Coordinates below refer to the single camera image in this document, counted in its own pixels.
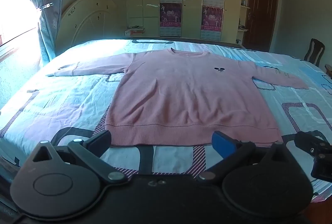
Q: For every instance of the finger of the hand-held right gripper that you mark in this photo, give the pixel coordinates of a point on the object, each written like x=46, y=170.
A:
x=310, y=141

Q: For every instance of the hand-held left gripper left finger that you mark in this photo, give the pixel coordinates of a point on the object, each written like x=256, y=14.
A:
x=102, y=139

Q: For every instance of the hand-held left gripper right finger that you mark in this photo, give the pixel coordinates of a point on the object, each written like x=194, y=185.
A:
x=223, y=145

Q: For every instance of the pink sweater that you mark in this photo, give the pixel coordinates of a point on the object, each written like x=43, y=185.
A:
x=181, y=94

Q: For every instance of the dark wooden chair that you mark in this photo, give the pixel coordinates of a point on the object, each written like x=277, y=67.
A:
x=314, y=51

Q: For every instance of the white arched headboard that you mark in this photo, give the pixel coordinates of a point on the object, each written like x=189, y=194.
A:
x=88, y=19

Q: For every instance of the grey patterned curtain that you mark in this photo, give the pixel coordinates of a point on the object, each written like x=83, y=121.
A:
x=49, y=24

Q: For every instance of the dark wooden door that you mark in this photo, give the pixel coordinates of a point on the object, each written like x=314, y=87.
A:
x=262, y=11

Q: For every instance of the white corner shelf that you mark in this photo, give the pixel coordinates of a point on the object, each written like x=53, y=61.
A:
x=246, y=7

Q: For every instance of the curtain tieback clip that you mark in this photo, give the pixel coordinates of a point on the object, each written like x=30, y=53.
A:
x=46, y=5

